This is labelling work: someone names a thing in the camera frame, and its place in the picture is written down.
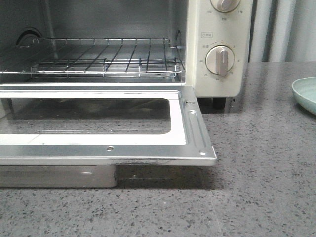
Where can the glass oven door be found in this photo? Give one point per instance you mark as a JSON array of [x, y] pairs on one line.
[[94, 124]]

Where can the white Toshiba toaster oven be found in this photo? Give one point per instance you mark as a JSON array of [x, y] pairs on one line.
[[194, 25]]

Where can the lower timer knob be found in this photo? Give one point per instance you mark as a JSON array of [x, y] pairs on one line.
[[219, 60]]

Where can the upper temperature knob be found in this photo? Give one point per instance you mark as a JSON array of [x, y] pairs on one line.
[[225, 5]]

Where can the light green plate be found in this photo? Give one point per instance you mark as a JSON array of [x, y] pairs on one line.
[[304, 92]]

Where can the grey curtain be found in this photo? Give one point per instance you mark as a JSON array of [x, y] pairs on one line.
[[283, 31]]

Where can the silver oven door handle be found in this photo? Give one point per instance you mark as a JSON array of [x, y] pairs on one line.
[[58, 176]]

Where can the metal wire oven rack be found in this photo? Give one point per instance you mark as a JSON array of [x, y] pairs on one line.
[[83, 57]]

